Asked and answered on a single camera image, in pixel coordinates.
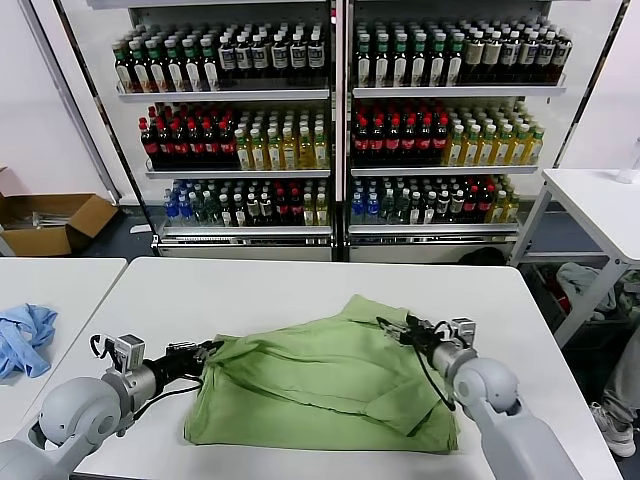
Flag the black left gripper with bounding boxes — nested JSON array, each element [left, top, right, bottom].
[[148, 339, 226, 387]]

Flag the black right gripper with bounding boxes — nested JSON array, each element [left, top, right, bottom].
[[375, 313, 438, 352]]

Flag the green polo shirt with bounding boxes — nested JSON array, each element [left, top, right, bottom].
[[182, 293, 461, 455]]

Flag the pale clothes pile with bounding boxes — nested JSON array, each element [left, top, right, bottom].
[[617, 283, 640, 321]]

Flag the black bag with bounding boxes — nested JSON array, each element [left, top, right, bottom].
[[457, 247, 507, 268]]

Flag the black storage crate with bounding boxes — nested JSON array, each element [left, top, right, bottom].
[[522, 263, 634, 354]]

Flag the crumpled light blue cloth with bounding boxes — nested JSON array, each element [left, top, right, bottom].
[[0, 302, 60, 385]]

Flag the grey crumpled cloth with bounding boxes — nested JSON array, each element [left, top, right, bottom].
[[555, 263, 617, 314]]

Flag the open cardboard box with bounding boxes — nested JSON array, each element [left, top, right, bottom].
[[0, 167, 120, 258]]

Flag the silver metal parts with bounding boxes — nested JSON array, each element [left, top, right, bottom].
[[30, 211, 69, 231]]

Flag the white side table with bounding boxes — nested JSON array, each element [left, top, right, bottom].
[[509, 168, 640, 351]]

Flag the person's grey trouser leg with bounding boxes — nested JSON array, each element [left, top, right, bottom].
[[602, 339, 640, 431]]

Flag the white sneaker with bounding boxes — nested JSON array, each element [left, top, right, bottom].
[[589, 401, 637, 459]]

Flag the white beverage shelf unit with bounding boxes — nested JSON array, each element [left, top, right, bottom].
[[54, 0, 347, 264], [342, 0, 632, 265]]

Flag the green cap tea bottle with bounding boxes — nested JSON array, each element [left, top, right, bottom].
[[201, 38, 221, 93], [148, 41, 168, 95], [428, 33, 447, 89], [131, 41, 151, 95], [391, 33, 410, 89], [356, 34, 375, 89], [410, 33, 429, 89], [113, 43, 135, 95], [166, 40, 186, 94], [373, 34, 392, 89], [184, 39, 203, 94], [446, 33, 464, 89]]

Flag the clear plastic cup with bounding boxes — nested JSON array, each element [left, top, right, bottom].
[[615, 149, 640, 185]]

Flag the white label dark drink bottle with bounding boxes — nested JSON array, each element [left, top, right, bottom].
[[251, 34, 269, 80], [537, 31, 555, 84], [502, 31, 520, 84], [236, 34, 253, 80], [289, 33, 308, 80], [554, 30, 573, 84], [307, 31, 326, 80], [519, 31, 537, 84], [271, 33, 289, 80], [220, 35, 238, 81]]

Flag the beige label dark drink bottle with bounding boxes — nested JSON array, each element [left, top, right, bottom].
[[483, 30, 503, 84], [464, 31, 484, 84]]

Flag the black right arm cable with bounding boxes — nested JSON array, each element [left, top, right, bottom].
[[412, 319, 457, 412]]

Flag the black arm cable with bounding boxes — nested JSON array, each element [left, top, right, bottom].
[[89, 334, 204, 437], [412, 319, 457, 412]]

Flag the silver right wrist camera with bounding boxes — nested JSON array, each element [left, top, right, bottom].
[[451, 317, 476, 346]]

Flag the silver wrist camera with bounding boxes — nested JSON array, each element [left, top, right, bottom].
[[113, 335, 146, 374], [451, 317, 476, 346]]

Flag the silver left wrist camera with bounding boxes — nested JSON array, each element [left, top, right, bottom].
[[113, 335, 146, 374]]

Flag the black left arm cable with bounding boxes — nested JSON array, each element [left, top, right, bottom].
[[89, 334, 204, 437]]

